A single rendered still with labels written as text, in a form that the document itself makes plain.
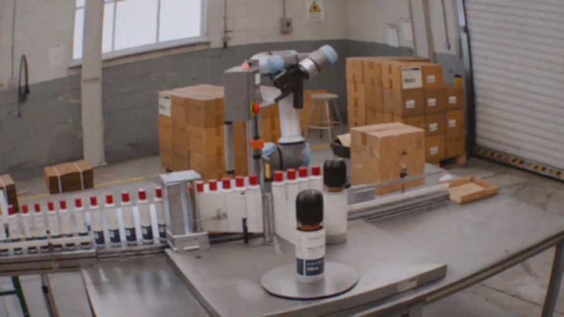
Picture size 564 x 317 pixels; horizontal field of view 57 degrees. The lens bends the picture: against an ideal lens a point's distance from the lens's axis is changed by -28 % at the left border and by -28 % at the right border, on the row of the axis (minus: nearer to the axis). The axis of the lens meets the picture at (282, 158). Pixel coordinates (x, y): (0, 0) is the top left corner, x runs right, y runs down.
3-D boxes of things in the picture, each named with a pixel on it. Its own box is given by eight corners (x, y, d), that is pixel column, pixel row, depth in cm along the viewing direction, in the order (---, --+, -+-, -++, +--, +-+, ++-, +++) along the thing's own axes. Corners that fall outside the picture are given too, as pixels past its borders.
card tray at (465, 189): (460, 204, 293) (461, 195, 292) (432, 192, 316) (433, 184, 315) (496, 192, 304) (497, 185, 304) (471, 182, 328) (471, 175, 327)
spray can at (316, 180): (313, 220, 273) (313, 168, 268) (307, 217, 277) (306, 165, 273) (325, 217, 275) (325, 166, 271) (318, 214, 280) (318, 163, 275)
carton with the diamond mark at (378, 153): (378, 195, 311) (378, 136, 304) (350, 185, 331) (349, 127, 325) (424, 184, 324) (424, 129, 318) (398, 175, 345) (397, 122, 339)
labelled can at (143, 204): (144, 243, 246) (136, 192, 241) (141, 239, 250) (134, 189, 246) (155, 242, 248) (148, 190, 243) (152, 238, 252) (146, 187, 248)
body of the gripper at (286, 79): (267, 78, 261) (291, 60, 263) (278, 95, 264) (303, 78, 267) (275, 79, 254) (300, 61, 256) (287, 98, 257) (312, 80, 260)
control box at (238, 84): (224, 121, 258) (223, 71, 254) (236, 113, 274) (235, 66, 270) (251, 121, 256) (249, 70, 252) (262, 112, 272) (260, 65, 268)
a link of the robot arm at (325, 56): (334, 60, 270) (342, 58, 262) (313, 75, 268) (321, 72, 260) (322, 45, 269) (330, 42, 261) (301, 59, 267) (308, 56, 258)
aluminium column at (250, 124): (255, 229, 280) (248, 60, 265) (252, 226, 284) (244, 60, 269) (266, 227, 282) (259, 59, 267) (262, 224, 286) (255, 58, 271)
